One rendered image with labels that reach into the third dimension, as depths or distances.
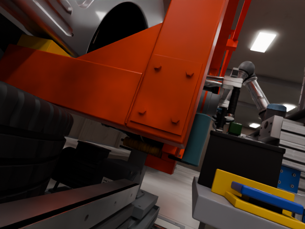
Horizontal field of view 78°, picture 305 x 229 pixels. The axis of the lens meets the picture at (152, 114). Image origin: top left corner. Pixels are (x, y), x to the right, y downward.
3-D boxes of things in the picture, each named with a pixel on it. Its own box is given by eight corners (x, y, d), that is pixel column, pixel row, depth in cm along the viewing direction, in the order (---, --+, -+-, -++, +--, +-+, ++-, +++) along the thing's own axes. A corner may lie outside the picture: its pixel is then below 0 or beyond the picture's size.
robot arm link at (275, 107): (264, 118, 125) (269, 99, 127) (261, 123, 137) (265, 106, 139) (286, 122, 120) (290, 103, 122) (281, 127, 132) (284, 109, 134)
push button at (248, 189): (228, 194, 30) (231, 180, 31) (276, 211, 29) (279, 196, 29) (238, 202, 24) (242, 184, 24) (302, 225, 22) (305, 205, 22)
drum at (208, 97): (179, 111, 121) (186, 91, 124) (213, 120, 116) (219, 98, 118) (178, 104, 108) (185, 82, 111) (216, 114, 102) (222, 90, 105)
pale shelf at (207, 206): (191, 184, 64) (194, 175, 65) (244, 203, 60) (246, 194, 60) (191, 218, 23) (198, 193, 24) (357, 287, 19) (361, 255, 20)
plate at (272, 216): (223, 196, 31) (225, 190, 31) (277, 216, 29) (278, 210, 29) (233, 207, 23) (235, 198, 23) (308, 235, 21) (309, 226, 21)
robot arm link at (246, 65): (259, 57, 139) (224, 113, 136) (257, 65, 148) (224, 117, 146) (244, 52, 144) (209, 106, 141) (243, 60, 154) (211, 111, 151)
